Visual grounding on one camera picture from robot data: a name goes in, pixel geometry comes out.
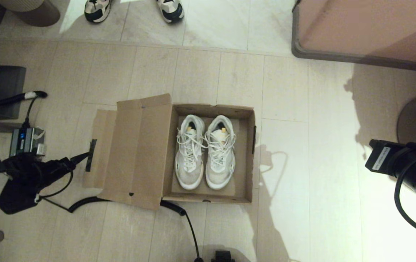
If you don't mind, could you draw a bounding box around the black coiled cable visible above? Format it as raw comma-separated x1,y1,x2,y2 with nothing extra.
41,196,204,262

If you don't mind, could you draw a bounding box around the grey black robot base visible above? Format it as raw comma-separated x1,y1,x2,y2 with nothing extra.
212,250,236,262

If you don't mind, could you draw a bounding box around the round ribbed beige stool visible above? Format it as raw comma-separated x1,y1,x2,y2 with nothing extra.
0,0,61,27

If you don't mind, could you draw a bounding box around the white lace-up sneaker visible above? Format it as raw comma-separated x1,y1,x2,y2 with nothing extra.
204,115,237,190
175,115,205,190

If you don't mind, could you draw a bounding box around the pink furniture with grey base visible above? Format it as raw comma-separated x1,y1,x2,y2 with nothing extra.
292,0,416,75

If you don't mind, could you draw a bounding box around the black corrugated hose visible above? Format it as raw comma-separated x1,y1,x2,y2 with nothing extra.
0,91,48,128

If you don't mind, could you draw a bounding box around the grey power inverter box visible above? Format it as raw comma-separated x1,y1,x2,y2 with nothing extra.
10,127,46,158

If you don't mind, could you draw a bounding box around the black white chunky sneaker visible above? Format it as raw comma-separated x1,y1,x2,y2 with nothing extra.
84,0,112,24
156,0,185,24

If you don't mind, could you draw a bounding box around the brown cardboard shoe box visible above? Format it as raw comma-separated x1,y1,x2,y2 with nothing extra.
83,94,256,211

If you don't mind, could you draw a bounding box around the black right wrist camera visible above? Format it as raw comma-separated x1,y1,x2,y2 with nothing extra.
365,139,394,174

